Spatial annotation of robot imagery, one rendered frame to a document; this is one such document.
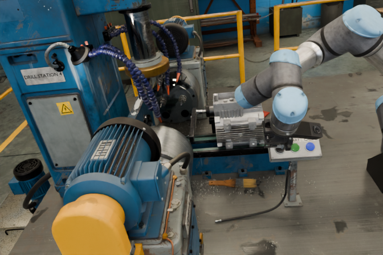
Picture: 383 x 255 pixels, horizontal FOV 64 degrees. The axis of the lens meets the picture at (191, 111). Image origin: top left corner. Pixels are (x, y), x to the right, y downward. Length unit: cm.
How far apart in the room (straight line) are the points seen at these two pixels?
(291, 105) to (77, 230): 50
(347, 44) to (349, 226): 62
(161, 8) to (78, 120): 322
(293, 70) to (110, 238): 54
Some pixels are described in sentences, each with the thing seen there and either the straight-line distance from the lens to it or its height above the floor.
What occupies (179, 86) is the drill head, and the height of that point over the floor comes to 112.
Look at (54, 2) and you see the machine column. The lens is 111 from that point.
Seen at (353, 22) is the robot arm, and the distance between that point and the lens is 109.
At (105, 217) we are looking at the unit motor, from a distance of 58.
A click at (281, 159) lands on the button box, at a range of 111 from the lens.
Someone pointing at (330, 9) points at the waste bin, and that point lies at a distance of 625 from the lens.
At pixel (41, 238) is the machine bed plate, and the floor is 80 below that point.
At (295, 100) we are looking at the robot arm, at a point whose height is 139.
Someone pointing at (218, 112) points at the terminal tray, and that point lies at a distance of 127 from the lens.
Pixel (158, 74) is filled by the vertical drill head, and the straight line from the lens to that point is 119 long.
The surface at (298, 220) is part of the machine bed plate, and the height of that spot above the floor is 80.
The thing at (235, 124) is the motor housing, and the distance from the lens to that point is 126.
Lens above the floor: 172
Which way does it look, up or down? 28 degrees down
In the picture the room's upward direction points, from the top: 8 degrees counter-clockwise
